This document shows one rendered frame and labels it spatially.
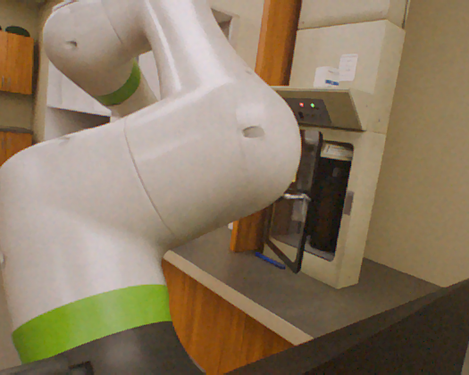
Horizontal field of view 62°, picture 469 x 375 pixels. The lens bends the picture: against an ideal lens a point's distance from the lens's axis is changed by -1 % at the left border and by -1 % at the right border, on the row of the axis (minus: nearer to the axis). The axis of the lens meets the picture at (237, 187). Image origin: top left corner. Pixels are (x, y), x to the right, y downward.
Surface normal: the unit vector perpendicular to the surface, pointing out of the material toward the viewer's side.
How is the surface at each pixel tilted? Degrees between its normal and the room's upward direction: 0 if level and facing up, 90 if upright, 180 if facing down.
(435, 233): 90
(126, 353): 39
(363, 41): 90
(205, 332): 90
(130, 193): 87
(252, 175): 103
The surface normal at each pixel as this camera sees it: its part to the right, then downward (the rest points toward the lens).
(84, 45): 0.26, 0.46
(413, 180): -0.75, 0.00
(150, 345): 0.62, -0.64
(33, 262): -0.24, -0.30
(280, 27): 0.64, 0.20
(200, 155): 0.00, 0.10
